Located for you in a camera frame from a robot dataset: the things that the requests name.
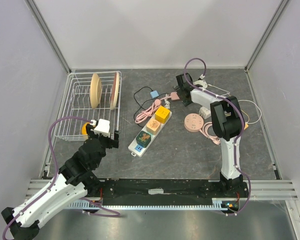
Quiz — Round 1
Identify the pink long power strip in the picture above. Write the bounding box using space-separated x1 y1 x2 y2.
170 92 180 101

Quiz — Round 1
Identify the white multicolour power strip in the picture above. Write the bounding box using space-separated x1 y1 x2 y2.
128 106 172 157

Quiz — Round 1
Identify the white cube socket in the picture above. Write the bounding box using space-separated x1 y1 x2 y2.
198 106 211 119

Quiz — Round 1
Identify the yellow cube socket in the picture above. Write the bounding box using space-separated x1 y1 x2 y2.
154 106 171 124

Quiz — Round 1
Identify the beige wooden cube socket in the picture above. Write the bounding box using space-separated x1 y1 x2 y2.
146 118 161 135

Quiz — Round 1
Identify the dark green cube socket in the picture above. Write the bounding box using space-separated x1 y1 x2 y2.
135 130 152 148

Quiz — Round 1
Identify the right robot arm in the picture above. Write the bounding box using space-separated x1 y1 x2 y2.
174 73 245 197

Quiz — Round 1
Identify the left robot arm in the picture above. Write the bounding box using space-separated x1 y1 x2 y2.
1 124 120 240

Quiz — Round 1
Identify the orange bowl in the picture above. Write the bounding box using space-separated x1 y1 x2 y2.
81 122 89 136

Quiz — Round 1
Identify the blue charger adapter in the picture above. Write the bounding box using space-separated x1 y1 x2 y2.
150 90 159 99

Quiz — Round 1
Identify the pink round power socket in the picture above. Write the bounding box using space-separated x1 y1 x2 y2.
184 113 204 133

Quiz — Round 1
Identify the beige plate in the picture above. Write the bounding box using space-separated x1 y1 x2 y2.
89 73 102 109

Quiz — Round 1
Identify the pink rimmed plate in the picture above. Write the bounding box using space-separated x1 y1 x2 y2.
110 71 120 110

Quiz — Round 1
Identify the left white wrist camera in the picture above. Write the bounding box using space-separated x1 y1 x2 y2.
90 118 111 138

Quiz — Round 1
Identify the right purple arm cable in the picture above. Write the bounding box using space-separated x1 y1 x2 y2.
184 57 252 217

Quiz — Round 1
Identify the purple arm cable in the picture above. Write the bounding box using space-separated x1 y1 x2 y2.
2 116 121 240
184 57 252 217

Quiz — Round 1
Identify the white wire dish rack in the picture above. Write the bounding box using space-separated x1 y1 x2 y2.
53 71 122 141

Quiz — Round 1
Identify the pink bundled power cord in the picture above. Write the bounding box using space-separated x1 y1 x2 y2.
134 93 172 125

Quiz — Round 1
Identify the white charging cable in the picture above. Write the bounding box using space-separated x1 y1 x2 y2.
206 83 263 125

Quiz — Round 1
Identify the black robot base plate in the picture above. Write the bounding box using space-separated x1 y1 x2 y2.
88 178 248 205

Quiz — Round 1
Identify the pink coiled cable with plug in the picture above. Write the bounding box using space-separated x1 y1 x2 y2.
201 121 221 145

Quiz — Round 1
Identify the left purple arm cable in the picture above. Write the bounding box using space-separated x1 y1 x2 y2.
2 116 121 240

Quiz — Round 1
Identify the yellow charging cable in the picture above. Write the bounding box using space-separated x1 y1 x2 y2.
239 104 250 121

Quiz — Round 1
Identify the grey slotted cable duct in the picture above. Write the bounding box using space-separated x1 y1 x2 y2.
65 198 240 212

